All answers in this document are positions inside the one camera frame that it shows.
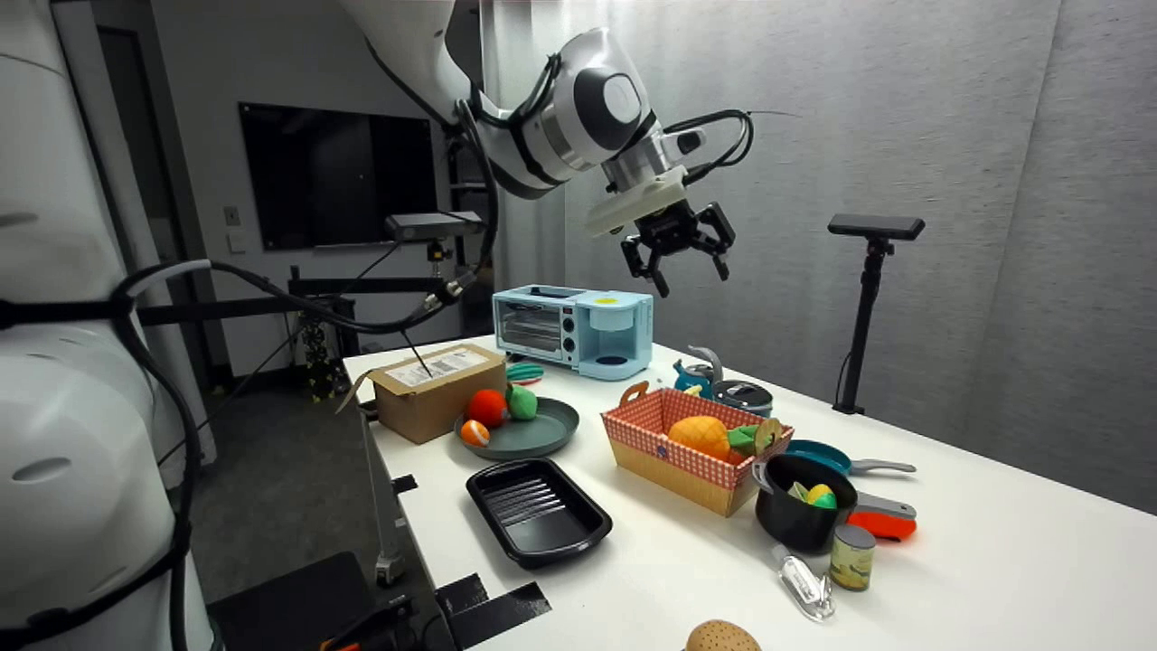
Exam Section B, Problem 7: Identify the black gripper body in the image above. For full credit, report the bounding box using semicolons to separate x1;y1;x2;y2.
631;191;715;259

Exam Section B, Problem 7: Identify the orange pineapple plushy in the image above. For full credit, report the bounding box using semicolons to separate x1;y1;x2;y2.
665;411;788;464

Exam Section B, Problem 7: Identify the brown labelled cardboard box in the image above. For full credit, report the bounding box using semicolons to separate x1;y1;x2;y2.
365;341;511;448

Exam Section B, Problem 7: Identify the black toy pot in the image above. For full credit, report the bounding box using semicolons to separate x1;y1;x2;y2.
753;453;859;556

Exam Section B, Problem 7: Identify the light blue toy oven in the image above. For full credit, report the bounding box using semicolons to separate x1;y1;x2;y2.
486;282;658;382

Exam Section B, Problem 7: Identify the teal toy kettle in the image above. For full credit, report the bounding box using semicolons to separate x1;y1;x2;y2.
670;343;735;401

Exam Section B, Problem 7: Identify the small teal toy dish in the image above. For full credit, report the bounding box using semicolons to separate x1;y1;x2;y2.
502;356;549;389

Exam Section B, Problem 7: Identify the dark shelf rack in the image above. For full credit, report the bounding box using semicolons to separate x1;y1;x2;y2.
444;120;498;341

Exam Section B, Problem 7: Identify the dark green plate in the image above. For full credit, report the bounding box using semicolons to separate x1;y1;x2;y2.
453;394;583;465

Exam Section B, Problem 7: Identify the red toy tomato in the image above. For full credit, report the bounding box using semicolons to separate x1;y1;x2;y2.
461;386;514;429

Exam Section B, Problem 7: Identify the yellow green toy food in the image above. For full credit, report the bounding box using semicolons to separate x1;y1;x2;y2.
785;476;843;514

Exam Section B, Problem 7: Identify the black plastic tray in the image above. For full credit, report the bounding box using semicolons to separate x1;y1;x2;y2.
461;454;613;571

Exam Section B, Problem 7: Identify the orange toy utensil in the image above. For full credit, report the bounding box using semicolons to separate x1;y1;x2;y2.
847;489;923;546

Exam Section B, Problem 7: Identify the green toy can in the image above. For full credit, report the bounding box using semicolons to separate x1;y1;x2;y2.
827;519;878;593

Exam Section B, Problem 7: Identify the clear plastic labelled tag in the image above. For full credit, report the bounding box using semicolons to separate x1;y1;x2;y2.
774;546;840;624

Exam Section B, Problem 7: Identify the black mounting plate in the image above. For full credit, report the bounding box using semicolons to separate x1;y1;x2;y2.
448;580;556;651
433;571;490;614

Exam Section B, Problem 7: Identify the toy hamburger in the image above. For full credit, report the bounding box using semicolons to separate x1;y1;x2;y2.
682;618;765;651

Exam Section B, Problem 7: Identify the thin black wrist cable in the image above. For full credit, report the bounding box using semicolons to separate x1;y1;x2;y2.
660;105;755;189

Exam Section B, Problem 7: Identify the black stereo camera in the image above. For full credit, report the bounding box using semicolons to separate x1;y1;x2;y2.
825;208;928;242

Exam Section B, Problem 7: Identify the black camera stand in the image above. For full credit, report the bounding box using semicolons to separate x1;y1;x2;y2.
831;231;896;414

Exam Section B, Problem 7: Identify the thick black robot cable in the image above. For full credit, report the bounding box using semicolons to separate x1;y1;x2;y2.
0;105;507;651

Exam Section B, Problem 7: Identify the grey stereo camera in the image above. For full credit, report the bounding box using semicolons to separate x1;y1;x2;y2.
383;208;484;242

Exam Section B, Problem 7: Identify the black metal rail frame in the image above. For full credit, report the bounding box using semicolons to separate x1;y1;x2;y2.
110;266;453;363

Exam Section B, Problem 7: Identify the black wall monitor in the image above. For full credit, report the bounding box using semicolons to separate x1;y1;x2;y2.
233;101;439;254

